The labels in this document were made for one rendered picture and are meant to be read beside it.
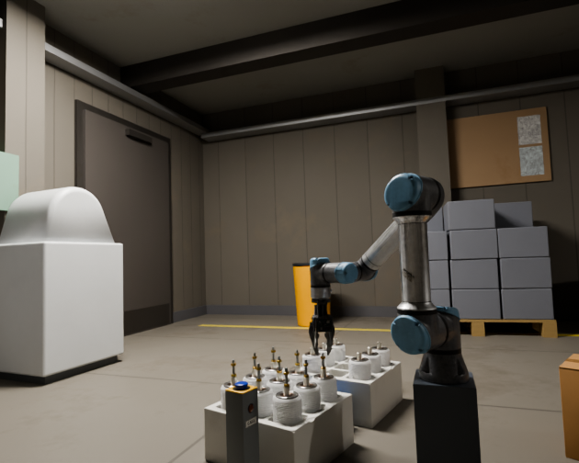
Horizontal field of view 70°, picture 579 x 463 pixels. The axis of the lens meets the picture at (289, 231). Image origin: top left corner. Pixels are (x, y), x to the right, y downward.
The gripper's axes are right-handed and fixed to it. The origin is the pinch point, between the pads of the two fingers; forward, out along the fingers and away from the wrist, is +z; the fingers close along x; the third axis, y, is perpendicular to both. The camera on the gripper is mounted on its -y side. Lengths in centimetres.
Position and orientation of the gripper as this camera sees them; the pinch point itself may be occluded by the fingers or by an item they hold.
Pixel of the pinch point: (322, 351)
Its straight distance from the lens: 162.4
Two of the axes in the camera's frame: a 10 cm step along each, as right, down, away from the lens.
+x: 10.0, -0.3, 0.3
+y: 0.2, -0.7, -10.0
